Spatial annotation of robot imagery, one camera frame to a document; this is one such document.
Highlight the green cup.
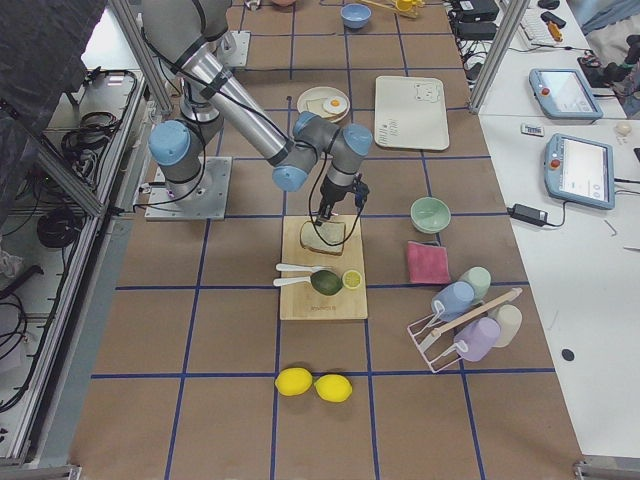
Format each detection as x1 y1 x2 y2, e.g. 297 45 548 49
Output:
458 266 491 303

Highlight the purple cup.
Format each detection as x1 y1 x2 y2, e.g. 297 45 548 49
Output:
454 317 501 362

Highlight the cream bear serving tray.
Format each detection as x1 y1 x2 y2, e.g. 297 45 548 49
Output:
374 75 450 151

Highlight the teach pendant far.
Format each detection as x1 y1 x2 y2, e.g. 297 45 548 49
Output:
528 69 603 121

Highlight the yellow lemon left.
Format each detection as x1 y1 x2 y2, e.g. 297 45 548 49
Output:
274 367 313 396

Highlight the yellow lemon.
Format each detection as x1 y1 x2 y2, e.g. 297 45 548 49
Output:
274 367 313 396
314 374 353 403

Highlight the black power adapter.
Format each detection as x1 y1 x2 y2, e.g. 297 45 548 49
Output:
507 203 548 227

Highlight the blue cup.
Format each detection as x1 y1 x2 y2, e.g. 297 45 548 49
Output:
431 281 475 322

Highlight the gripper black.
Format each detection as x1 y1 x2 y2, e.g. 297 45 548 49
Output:
315 173 370 226

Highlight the avocado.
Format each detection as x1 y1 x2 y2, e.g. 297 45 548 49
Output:
311 270 343 296

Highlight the bread slice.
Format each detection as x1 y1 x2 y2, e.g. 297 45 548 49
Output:
299 220 346 256
306 98 348 121

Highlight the teach pendant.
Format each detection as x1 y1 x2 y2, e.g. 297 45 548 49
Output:
543 133 615 210
528 69 603 121

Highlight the half lemon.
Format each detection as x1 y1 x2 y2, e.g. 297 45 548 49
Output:
342 269 363 290

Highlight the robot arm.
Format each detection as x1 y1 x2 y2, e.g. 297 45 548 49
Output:
142 1 373 222

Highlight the blue bowl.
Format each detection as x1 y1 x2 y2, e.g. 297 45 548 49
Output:
340 3 372 29

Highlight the teach pendant near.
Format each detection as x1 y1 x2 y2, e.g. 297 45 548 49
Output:
543 133 615 210

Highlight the white wire cup rack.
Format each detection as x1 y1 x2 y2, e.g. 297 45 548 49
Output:
407 288 522 373

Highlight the wooden cutting board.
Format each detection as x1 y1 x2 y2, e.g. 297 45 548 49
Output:
274 215 368 321

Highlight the fried egg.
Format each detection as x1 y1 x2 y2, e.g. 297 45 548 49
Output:
322 96 348 116

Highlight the pink cloth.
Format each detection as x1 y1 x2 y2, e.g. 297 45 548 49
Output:
407 241 451 285

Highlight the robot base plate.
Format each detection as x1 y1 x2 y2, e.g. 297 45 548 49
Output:
144 156 232 221

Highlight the cream cup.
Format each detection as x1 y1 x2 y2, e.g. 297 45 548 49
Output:
488 304 522 348

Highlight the yellow lemon squeezer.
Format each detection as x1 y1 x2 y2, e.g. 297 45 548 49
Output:
361 0 425 19

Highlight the aluminium frame post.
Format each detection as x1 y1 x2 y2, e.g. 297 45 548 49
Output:
469 0 529 114

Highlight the green bowl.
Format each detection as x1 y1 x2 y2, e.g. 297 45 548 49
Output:
410 197 451 234

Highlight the yellow lemon right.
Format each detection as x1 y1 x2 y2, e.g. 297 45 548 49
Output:
314 374 353 403

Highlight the round white plate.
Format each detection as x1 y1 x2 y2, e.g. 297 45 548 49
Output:
297 86 350 123

